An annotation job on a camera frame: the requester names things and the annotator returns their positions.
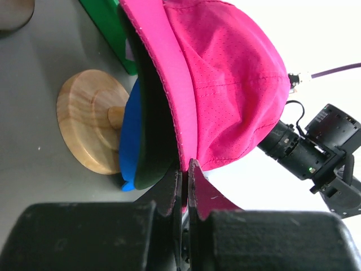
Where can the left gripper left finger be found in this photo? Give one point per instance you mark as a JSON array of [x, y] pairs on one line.
[[165, 237]]

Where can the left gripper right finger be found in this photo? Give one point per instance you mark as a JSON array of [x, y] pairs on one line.
[[203, 199]]

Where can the dark green cap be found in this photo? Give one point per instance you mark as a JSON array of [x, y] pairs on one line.
[[158, 145]]

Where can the blue cap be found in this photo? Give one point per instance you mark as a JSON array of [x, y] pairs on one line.
[[129, 148]]

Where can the magenta cap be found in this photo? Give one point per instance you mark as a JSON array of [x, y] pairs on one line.
[[224, 80]]

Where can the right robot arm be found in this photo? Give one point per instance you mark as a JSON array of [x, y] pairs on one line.
[[323, 153]]

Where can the round wooden hat stand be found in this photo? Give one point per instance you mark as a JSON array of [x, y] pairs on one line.
[[90, 110]]

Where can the lavender cap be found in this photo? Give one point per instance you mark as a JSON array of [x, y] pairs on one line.
[[128, 51]]

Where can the green plastic bin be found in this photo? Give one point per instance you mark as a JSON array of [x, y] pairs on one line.
[[104, 14]]

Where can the dark wooden mannequin stand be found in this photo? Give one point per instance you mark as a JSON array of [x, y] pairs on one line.
[[15, 14]]

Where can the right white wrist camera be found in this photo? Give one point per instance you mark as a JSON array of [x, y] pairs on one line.
[[296, 79]]

